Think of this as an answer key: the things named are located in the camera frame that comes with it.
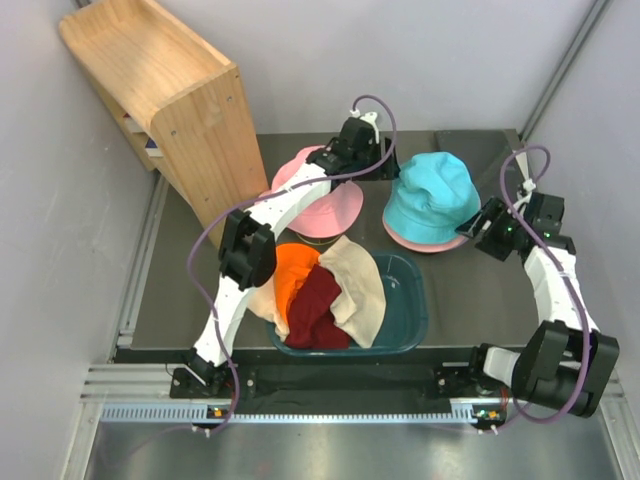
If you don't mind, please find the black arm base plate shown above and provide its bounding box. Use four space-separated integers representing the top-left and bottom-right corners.
169 363 501 401

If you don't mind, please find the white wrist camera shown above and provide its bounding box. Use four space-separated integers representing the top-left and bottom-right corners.
514 178 537 210
350 108 380 144

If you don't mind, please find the turquoise bucket hat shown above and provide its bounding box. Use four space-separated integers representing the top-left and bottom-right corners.
383 152 481 244

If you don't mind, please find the aluminium frame rail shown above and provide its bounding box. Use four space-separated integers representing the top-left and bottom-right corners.
62 350 639 479

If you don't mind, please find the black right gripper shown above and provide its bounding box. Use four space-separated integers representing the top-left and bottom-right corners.
456 197 530 262

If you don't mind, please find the wooden shelf unit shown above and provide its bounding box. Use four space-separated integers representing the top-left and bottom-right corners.
59 1 267 227

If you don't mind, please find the gold wire hat stand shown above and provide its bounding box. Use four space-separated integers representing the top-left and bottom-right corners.
295 233 340 247

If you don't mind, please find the dark red bucket hat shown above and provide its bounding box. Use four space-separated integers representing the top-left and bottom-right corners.
285 265 351 350

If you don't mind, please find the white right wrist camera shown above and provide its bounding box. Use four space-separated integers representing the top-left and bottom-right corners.
514 178 537 210

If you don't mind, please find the beige bucket hat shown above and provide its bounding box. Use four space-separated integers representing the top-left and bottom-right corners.
319 235 386 349

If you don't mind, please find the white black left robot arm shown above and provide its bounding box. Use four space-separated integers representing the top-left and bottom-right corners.
185 111 400 397

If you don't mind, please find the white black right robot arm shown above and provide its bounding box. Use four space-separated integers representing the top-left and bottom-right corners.
458 192 619 418

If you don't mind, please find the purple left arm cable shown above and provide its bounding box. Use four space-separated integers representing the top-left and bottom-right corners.
187 93 397 434

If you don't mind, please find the light pink bucket hat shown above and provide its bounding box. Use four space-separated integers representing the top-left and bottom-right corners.
382 221 467 254

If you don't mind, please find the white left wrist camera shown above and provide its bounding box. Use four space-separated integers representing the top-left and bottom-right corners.
350 108 380 144

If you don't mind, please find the teal plastic basin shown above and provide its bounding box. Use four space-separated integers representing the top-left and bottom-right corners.
266 252 429 358

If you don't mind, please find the orange bucket hat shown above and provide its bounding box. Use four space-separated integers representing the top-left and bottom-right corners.
274 243 320 325

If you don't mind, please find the peach bucket hat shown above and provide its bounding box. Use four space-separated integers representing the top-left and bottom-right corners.
248 281 290 341

